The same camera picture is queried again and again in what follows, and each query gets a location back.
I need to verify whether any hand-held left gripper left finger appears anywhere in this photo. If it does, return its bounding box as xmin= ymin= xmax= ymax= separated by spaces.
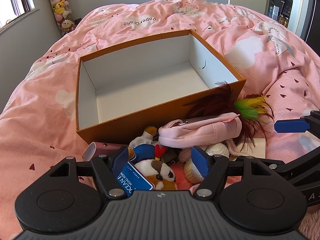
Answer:
xmin=50 ymin=146 xmax=129 ymax=200

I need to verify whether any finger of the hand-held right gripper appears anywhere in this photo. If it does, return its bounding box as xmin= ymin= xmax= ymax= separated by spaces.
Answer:
xmin=257 ymin=147 xmax=320 ymax=188
xmin=274 ymin=109 xmax=320 ymax=142

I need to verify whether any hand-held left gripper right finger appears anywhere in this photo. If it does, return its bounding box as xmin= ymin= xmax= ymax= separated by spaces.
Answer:
xmin=191 ymin=146 xmax=270 ymax=200

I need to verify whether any blue printed card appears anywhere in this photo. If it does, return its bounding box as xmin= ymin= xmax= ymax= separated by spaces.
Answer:
xmin=117 ymin=161 xmax=155 ymax=197

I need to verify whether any white crocheted bunny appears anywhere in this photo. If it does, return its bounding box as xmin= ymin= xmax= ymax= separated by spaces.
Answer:
xmin=179 ymin=140 xmax=241 ymax=184

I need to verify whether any blue white duck plush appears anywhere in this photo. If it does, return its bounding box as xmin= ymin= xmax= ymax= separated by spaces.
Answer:
xmin=129 ymin=126 xmax=167 ymax=167

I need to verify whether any pink hard case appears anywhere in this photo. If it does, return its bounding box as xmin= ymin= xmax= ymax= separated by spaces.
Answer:
xmin=82 ymin=142 xmax=121 ymax=161

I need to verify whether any pink fabric pouch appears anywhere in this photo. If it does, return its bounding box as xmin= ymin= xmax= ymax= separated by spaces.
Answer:
xmin=158 ymin=112 xmax=242 ymax=149

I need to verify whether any brown white dog plush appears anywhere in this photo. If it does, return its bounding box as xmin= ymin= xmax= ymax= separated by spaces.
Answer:
xmin=134 ymin=159 xmax=178 ymax=191

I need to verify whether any red green feather toy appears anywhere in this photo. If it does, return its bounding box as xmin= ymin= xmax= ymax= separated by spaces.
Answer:
xmin=184 ymin=81 xmax=274 ymax=147

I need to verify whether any orange cardboard box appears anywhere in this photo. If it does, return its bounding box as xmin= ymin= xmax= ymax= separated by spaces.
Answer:
xmin=76 ymin=29 xmax=247 ymax=146

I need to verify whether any pink printed blanket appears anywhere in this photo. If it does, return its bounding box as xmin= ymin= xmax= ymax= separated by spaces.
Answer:
xmin=0 ymin=0 xmax=320 ymax=240

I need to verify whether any white door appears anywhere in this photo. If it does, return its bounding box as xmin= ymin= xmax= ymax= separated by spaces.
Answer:
xmin=287 ymin=0 xmax=316 ymax=39

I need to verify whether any column of plush toys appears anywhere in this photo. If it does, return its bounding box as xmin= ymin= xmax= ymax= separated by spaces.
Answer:
xmin=43 ymin=0 xmax=77 ymax=36

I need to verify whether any window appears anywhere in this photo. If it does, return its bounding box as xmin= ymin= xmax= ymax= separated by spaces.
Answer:
xmin=0 ymin=0 xmax=40 ymax=33

